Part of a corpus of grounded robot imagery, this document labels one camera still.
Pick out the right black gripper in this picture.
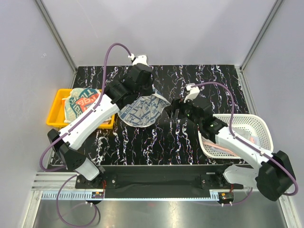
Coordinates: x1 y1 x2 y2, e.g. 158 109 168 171
164 94 202 127

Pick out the blue patterned white towel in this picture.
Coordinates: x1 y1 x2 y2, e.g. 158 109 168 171
118 86 171 128

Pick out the pink towel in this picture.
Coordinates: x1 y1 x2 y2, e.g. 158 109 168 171
201 135 259 157

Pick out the cream white towel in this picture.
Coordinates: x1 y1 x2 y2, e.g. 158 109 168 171
232 127 251 141

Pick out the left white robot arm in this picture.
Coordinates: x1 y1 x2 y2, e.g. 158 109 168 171
47 63 154 188

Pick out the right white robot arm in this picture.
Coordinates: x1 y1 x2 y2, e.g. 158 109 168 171
165 98 299 201

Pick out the teal and red lettered towel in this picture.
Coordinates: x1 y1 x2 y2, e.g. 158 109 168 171
63 88 100 124

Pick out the white perforated plastic basket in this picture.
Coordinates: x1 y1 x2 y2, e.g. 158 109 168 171
198 114 274 159

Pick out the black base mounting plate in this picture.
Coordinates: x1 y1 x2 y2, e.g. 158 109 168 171
75 165 243 200

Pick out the yellow plastic tray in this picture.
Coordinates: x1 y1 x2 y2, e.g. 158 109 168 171
46 88 116 130

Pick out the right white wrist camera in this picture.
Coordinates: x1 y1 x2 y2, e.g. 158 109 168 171
184 83 200 103

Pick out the slotted cable duct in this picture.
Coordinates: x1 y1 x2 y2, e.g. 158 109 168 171
42 191 104 200

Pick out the left aluminium frame post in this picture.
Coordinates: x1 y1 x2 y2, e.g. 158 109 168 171
33 0 78 73

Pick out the aluminium frame post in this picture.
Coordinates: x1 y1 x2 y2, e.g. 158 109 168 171
239 0 284 72
33 0 78 73

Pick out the right aluminium frame post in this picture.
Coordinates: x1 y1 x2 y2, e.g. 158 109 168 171
239 0 284 72

